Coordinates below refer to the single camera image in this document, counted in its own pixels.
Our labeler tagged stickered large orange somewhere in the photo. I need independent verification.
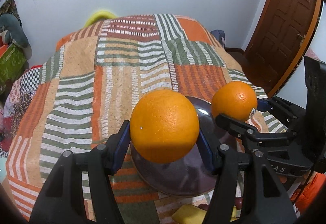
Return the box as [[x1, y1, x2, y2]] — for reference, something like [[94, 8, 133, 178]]
[[211, 81, 258, 122]]

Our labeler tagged sugarcane piece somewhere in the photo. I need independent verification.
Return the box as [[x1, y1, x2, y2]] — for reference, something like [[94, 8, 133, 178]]
[[171, 203, 239, 223]]

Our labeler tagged plain large orange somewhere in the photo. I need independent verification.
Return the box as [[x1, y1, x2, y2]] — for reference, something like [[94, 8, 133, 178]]
[[130, 90, 199, 164]]

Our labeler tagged large tomato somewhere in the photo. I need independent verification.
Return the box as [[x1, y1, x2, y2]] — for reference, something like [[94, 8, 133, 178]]
[[234, 197, 243, 210]]

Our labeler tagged small dark red jujube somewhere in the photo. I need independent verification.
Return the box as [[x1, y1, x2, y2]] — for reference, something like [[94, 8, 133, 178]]
[[198, 204, 209, 211]]

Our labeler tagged purple ceramic plate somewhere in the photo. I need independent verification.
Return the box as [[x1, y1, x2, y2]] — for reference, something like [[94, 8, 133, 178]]
[[129, 95, 239, 198]]

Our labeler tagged striped patchwork bed cover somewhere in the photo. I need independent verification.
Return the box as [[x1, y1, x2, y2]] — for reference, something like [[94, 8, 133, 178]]
[[5, 13, 287, 224]]

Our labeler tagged grey purple backpack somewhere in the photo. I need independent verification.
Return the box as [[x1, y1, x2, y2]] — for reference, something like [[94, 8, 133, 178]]
[[210, 30, 226, 48]]

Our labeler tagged brown wooden door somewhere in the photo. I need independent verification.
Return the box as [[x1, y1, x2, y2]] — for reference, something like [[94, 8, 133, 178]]
[[245, 0, 322, 97]]

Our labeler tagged green cardboard box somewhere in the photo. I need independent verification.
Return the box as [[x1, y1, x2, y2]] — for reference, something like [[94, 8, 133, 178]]
[[0, 43, 26, 87]]

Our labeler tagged grey plush toy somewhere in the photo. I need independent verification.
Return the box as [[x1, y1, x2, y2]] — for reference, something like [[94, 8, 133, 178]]
[[0, 14, 29, 49]]

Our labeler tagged yellow round cushion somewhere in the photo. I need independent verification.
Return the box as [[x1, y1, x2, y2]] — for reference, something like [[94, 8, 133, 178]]
[[84, 10, 117, 28]]

